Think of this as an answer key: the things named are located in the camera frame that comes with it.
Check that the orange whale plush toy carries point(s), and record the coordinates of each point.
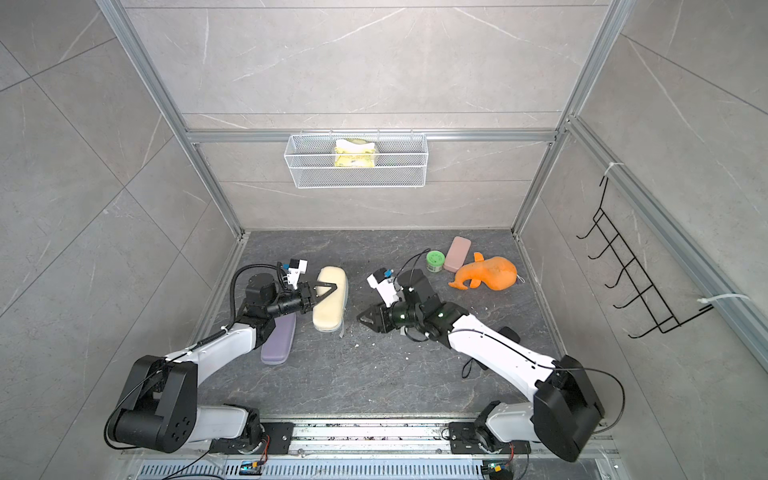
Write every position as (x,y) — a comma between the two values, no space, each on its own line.
(497,273)

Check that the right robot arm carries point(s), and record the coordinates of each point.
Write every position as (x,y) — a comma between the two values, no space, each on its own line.
(562,410)

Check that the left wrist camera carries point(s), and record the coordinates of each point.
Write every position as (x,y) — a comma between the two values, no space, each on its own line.
(293,270)

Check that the pink rectangular case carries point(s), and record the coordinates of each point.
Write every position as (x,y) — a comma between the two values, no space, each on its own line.
(457,253)

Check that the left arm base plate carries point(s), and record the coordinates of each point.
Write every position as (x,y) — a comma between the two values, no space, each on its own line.
(275,437)

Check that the yellow packet in basket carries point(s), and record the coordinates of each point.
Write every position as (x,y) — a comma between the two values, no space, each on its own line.
(355,153)

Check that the black wall hook rack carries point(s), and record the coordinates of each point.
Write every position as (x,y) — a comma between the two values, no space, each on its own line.
(632,272)

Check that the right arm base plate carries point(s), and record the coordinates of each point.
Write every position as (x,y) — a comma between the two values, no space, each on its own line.
(464,438)

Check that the green lidded small jar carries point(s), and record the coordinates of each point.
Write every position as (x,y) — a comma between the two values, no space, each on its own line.
(435,261)

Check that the aluminium front rail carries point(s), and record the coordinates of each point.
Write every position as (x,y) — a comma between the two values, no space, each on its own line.
(373,448)

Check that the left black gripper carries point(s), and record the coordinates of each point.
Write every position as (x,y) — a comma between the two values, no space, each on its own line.
(307,297)

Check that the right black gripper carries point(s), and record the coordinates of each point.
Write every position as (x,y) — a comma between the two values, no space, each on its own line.
(376,312)

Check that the purple-lined grey sleeve case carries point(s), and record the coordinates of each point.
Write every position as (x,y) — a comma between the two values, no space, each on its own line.
(277,347)

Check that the white wire wall basket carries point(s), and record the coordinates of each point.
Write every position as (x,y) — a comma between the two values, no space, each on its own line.
(324,161)

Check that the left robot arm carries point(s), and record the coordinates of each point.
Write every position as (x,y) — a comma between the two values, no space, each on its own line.
(158,407)

